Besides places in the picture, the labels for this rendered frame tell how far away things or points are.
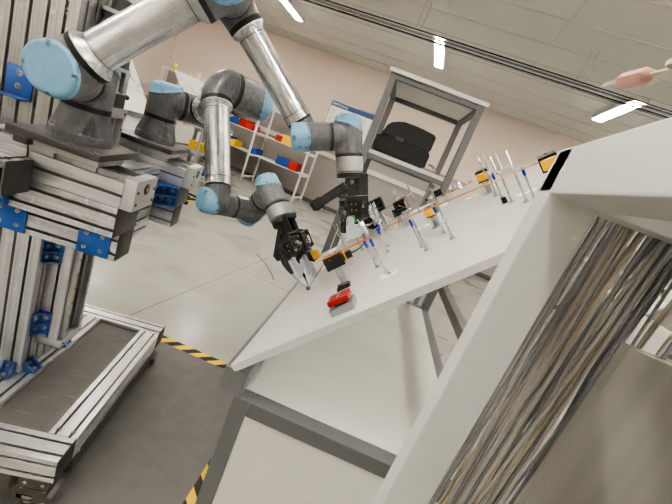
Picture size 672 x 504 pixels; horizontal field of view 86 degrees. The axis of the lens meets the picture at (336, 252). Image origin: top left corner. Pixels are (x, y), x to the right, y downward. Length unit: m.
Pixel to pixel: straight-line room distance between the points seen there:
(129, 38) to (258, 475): 1.05
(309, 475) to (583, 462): 0.74
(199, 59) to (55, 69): 9.67
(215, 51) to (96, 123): 9.34
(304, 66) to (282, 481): 8.88
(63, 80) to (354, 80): 8.13
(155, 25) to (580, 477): 1.03
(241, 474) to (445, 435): 0.80
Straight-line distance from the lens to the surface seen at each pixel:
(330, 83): 9.06
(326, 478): 0.99
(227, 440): 1.00
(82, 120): 1.19
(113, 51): 1.04
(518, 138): 8.64
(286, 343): 0.81
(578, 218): 0.26
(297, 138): 0.98
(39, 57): 1.07
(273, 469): 1.01
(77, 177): 1.20
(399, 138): 2.00
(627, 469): 0.35
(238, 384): 0.90
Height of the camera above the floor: 1.39
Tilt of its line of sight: 15 degrees down
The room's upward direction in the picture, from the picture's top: 22 degrees clockwise
